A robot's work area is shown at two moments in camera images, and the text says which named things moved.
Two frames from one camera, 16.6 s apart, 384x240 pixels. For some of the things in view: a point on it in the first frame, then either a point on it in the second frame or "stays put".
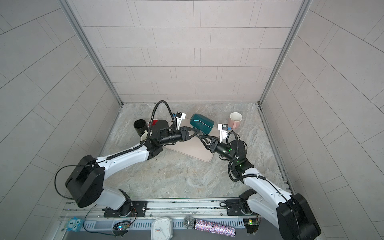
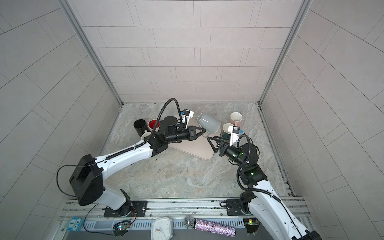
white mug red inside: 154,122 stays put
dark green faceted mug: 201,123 -> 226,134
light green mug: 144,136 stays put
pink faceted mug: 234,120 stays put
